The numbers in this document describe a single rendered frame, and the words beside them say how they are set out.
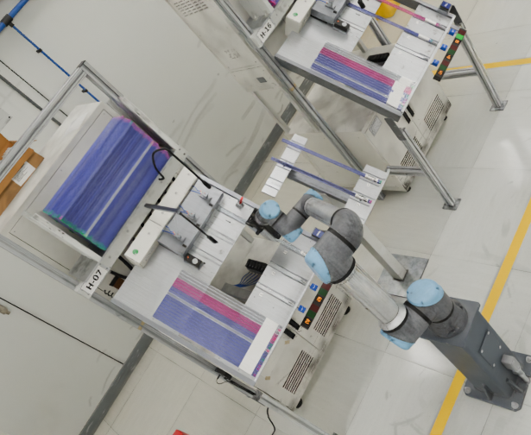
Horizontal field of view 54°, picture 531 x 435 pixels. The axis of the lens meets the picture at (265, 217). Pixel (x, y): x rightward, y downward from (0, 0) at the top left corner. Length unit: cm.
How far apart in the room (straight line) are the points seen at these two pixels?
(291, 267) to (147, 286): 64
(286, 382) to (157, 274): 93
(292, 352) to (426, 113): 167
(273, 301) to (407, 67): 139
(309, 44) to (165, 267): 136
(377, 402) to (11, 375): 238
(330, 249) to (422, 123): 185
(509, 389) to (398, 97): 142
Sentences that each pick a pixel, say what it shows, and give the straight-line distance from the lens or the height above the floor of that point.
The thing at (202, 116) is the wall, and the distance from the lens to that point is 425.
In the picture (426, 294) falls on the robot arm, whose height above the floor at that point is 78.
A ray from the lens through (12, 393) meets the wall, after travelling 400.
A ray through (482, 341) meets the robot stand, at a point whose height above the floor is 41.
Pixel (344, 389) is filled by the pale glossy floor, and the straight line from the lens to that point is 291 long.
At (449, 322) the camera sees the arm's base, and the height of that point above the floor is 62.
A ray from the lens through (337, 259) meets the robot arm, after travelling 169.
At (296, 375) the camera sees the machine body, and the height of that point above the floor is 17.
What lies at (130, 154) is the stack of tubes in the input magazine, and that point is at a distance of 229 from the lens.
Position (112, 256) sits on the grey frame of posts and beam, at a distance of 233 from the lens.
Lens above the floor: 230
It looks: 34 degrees down
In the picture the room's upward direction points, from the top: 47 degrees counter-clockwise
